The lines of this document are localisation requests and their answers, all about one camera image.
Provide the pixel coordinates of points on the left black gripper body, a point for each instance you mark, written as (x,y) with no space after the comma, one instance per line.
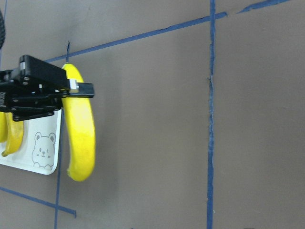
(32,90)

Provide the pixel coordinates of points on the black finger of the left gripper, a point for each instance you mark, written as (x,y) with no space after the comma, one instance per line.
(81,90)

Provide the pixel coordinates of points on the yellow banana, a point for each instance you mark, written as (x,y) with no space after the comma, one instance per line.
(15,132)
(79,121)
(3,128)

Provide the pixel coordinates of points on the white rectangular bear tray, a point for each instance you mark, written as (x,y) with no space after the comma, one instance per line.
(39,150)

